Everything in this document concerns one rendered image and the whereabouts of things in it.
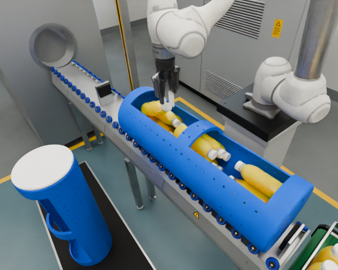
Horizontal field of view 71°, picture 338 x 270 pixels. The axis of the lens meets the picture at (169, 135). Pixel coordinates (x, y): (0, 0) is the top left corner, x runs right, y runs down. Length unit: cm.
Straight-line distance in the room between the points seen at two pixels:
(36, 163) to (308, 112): 124
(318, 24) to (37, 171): 127
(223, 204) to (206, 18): 59
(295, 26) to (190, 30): 166
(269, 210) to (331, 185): 188
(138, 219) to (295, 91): 157
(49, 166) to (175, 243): 118
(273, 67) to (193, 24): 65
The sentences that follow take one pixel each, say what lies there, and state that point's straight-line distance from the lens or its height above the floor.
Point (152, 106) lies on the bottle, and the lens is 110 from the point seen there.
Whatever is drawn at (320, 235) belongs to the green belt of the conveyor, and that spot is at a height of 90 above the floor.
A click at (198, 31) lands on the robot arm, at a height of 164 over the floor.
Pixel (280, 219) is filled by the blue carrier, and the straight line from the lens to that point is 80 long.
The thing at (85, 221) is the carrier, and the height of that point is 65.
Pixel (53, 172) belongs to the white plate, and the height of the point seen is 104.
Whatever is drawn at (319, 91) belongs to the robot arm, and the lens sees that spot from 115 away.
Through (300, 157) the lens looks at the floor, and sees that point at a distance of 278.
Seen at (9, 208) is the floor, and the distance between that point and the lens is 267.
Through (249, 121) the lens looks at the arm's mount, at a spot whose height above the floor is 106.
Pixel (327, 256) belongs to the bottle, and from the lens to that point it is 96.
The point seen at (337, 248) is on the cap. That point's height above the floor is 111.
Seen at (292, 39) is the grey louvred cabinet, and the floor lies 109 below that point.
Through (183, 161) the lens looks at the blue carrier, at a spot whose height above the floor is 116.
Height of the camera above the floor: 186
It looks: 42 degrees down
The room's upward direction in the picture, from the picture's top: 4 degrees counter-clockwise
